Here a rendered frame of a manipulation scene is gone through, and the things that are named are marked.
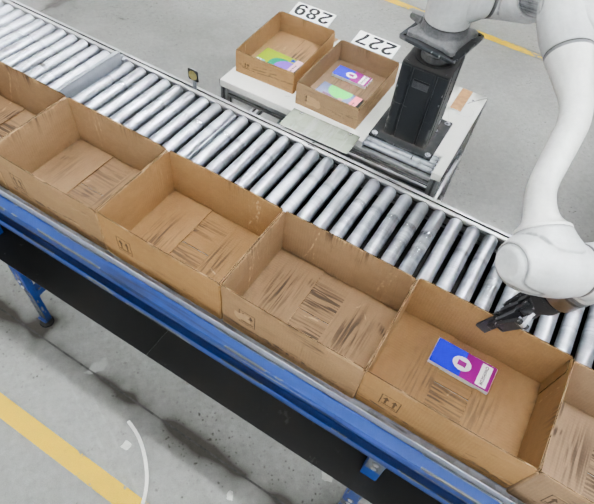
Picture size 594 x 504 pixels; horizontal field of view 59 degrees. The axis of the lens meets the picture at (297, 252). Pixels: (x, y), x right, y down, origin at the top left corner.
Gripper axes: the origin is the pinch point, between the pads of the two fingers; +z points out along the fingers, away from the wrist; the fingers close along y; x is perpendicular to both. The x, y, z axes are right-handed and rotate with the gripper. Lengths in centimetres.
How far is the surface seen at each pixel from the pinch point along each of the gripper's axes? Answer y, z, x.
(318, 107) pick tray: 75, 54, 74
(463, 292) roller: 27.1, 29.2, -3.2
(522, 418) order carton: -10.9, 7.1, -21.0
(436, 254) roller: 36, 34, 9
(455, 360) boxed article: -6.6, 12.4, -2.0
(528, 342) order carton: 0.1, -2.9, -9.0
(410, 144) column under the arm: 79, 43, 37
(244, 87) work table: 71, 68, 104
